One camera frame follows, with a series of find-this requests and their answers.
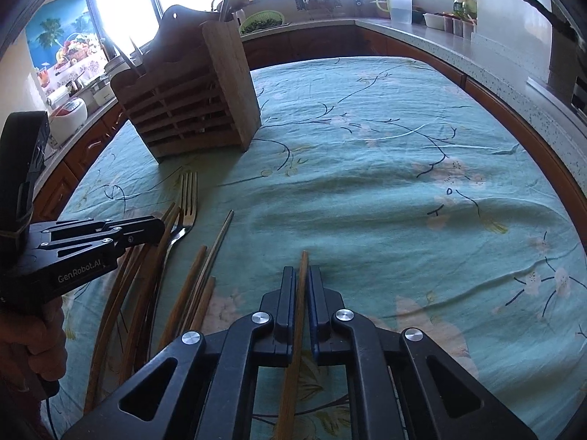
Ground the gold fork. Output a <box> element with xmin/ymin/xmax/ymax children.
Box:
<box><xmin>147</xmin><ymin>170</ymin><xmax>198</xmax><ymax>353</ymax></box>

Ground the person left hand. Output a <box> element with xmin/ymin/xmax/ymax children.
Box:
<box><xmin>1</xmin><ymin>297</ymin><xmax>68</xmax><ymax>391</ymax></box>

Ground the white pink rice cooker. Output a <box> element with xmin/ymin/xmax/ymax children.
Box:
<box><xmin>49</xmin><ymin>98</ymin><xmax>88</xmax><ymax>149</ymax></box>

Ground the teal floral tablecloth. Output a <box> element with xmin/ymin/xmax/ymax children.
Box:
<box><xmin>61</xmin><ymin>57</ymin><xmax>586</xmax><ymax>439</ymax></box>

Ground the tropical fruit poster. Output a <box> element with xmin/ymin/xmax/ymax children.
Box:
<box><xmin>25</xmin><ymin>0</ymin><xmax>106</xmax><ymax>95</ymax></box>

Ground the wooden utensil holder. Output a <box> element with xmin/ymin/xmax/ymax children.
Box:
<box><xmin>110</xmin><ymin>5</ymin><xmax>261</xmax><ymax>161</ymax></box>

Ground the green colander with vegetables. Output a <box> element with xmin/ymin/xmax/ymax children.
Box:
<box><xmin>240</xmin><ymin>10</ymin><xmax>285</xmax><ymax>35</ymax></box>

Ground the clear measuring jug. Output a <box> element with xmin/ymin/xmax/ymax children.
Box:
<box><xmin>388</xmin><ymin>0</ymin><xmax>413</xmax><ymax>25</ymax></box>

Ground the yellow oil bottle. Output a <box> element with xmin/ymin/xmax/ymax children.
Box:
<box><xmin>453</xmin><ymin>0</ymin><xmax>478</xmax><ymax>22</ymax></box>

